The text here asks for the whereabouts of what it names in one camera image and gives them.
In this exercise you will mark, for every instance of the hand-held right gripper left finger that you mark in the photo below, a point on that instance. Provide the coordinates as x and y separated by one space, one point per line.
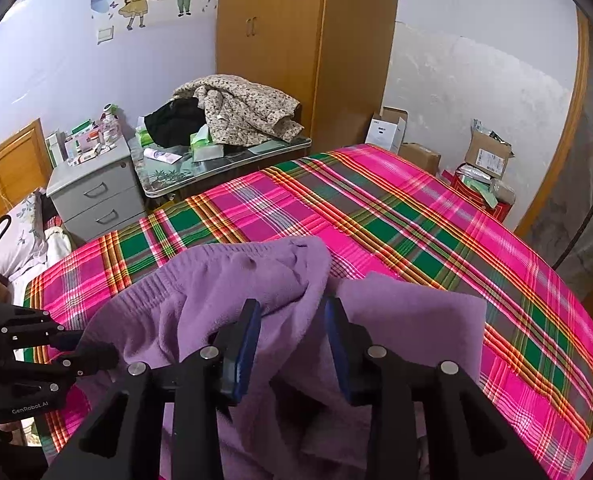
242 350

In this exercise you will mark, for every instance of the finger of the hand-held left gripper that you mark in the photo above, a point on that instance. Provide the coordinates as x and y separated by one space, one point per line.
36 330
91 357

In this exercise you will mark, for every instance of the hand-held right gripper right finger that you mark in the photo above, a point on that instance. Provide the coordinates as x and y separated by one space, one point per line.
334 350

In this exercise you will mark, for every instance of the purple fleece pants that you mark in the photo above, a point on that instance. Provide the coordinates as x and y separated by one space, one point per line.
186 300

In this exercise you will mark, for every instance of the white cloth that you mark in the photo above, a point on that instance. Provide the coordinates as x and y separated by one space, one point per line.
56 247

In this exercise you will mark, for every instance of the floral pillow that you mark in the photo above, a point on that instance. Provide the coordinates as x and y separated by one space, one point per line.
21 235

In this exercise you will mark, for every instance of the pink green plaid bed sheet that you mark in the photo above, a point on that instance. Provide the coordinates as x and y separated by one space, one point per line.
401 220

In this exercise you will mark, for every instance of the grey drawer cabinet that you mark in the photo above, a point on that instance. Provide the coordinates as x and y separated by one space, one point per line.
101 195

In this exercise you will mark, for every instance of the wooden headboard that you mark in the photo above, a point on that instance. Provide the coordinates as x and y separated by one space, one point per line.
11 170

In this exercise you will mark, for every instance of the glass-top side table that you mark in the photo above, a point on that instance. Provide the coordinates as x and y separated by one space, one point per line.
176 177

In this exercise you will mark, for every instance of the pile of medicine boxes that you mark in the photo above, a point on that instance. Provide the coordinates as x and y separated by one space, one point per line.
84 145

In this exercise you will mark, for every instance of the small closed brown cardboard box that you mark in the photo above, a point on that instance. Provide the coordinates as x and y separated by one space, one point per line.
419 157

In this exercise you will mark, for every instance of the green tissue pack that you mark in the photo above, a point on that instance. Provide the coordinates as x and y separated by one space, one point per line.
200 137

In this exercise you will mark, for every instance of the red gift box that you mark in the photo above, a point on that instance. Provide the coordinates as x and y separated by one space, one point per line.
501 207

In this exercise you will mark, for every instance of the white cardboard box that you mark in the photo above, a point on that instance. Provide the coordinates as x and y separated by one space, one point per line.
384 132

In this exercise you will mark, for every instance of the black garment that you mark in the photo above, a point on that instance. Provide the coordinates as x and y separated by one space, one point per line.
174 120

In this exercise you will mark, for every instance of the open brown cardboard box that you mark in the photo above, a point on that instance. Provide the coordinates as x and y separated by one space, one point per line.
486 152

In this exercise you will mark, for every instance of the wooden wardrobe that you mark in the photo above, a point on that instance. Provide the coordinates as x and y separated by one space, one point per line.
286 35

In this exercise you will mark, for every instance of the white wall switch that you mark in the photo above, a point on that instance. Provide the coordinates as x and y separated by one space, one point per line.
106 34

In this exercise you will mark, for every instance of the wooden door frame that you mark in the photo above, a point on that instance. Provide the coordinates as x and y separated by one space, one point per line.
571 125

